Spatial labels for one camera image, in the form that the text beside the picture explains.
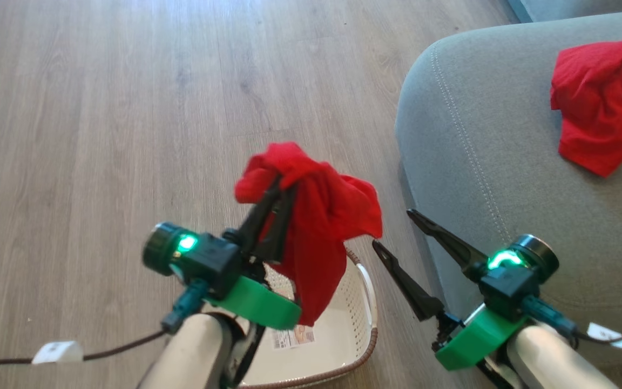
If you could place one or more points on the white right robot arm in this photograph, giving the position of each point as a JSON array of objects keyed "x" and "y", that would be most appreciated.
[{"x": 554, "y": 362}]

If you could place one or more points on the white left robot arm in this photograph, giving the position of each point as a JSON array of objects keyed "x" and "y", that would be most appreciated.
[{"x": 192, "y": 351}]

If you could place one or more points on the red cloth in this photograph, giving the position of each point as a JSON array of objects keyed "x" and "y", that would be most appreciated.
[
  {"x": 592, "y": 108},
  {"x": 327, "y": 216}
]

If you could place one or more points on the printed paper label sticker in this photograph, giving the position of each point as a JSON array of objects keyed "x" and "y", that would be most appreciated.
[{"x": 292, "y": 337}]

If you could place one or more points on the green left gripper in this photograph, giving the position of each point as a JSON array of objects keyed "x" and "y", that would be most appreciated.
[{"x": 262, "y": 305}]

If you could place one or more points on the white perforated laundry basket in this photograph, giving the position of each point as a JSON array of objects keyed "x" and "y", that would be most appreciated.
[{"x": 338, "y": 335}]

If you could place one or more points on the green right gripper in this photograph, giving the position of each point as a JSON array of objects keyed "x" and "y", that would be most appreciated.
[{"x": 478, "y": 337}]

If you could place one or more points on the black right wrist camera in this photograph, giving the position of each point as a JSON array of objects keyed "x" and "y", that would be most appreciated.
[{"x": 511, "y": 286}]

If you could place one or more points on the grey fabric sofa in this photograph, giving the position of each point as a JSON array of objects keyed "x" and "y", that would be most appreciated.
[{"x": 484, "y": 135}]

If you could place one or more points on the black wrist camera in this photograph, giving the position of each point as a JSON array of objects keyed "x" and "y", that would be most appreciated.
[
  {"x": 208, "y": 265},
  {"x": 511, "y": 286}
]

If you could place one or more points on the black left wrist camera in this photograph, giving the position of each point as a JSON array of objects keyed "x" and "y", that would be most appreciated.
[{"x": 208, "y": 265}]

